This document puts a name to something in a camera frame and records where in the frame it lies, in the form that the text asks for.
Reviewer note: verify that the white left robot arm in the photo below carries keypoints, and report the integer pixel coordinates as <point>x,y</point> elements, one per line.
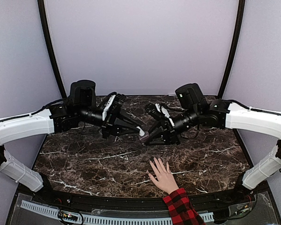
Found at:
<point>60,116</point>

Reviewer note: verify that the black right frame post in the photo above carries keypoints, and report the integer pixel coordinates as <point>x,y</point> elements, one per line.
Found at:
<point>233,48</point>

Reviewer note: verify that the purple nail polish bottle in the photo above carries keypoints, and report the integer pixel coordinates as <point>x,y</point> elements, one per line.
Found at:
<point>145,137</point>

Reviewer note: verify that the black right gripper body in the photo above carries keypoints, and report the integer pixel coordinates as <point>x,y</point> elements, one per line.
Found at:
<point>172,134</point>

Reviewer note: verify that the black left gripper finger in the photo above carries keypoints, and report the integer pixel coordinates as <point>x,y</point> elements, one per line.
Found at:
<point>119,131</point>
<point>126,121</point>

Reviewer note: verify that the small green circuit board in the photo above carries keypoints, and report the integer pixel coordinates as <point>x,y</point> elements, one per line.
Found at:
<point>69,217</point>

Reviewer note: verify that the person's bare hand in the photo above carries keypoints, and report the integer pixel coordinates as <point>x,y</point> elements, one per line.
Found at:
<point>162,177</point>

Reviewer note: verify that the black frame post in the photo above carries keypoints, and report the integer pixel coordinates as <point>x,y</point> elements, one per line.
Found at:
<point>233,48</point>
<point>49,46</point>

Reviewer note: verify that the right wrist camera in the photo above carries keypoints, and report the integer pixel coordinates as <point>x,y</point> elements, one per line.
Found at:
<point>151,110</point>

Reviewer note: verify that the red plaid sleeve forearm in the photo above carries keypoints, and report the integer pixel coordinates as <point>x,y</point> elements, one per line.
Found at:
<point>181,210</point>

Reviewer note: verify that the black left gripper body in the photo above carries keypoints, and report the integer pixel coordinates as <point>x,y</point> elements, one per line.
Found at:
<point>108,125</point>

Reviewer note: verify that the grey slotted cable duct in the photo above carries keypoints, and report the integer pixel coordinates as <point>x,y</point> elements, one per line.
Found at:
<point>103,217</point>

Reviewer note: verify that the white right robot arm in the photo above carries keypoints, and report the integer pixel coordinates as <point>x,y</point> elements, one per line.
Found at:
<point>218,114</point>

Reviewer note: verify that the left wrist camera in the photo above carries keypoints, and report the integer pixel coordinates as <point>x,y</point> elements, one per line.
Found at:
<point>112,103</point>

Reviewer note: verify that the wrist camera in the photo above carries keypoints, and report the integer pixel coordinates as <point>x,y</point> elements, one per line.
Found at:
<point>151,110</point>
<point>112,103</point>

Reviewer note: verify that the white nail polish brush cap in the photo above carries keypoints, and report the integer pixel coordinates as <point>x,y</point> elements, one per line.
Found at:
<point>141,131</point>

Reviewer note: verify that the black left frame post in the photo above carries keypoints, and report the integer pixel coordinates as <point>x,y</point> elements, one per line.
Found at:
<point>49,46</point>

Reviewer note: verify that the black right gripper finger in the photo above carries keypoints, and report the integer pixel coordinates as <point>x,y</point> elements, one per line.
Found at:
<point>157,137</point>
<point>157,128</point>

